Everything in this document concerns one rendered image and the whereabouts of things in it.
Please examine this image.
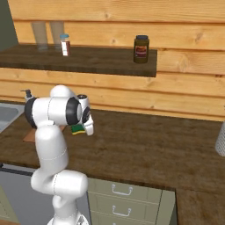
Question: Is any grey soap dispenser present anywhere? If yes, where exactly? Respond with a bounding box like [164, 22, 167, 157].
[19, 89, 36, 104]

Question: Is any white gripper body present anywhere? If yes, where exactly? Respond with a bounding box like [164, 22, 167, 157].
[83, 114, 95, 136]

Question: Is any dark jar with red label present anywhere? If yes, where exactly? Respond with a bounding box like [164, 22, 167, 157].
[133, 34, 150, 64]

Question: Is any grey dishwasher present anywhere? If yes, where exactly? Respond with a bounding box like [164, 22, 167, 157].
[0, 163, 91, 225]

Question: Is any silver drawer handle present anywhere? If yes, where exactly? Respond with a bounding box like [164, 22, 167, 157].
[111, 205, 132, 218]
[111, 183, 134, 197]

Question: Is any olive drawer front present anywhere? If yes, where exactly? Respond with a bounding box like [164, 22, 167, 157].
[88, 192, 161, 220]
[90, 210, 159, 225]
[87, 177, 163, 204]

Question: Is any grey metal sink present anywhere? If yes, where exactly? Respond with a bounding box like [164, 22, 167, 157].
[0, 102, 26, 134]

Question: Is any brown wooden cutting board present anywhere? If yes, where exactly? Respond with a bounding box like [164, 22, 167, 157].
[22, 125, 68, 143]

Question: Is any clear drinking glass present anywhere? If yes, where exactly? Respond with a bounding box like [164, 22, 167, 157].
[31, 21, 49, 52]

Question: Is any blue-lidded spice jar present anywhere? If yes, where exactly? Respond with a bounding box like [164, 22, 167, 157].
[59, 33, 71, 57]

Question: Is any white mesh container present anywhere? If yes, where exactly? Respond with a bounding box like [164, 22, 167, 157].
[214, 120, 225, 157]

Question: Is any green and yellow sponge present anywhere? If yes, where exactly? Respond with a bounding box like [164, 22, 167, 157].
[70, 123, 87, 136]

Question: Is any dark wooden shelf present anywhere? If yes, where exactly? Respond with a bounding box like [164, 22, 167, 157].
[0, 43, 158, 78]

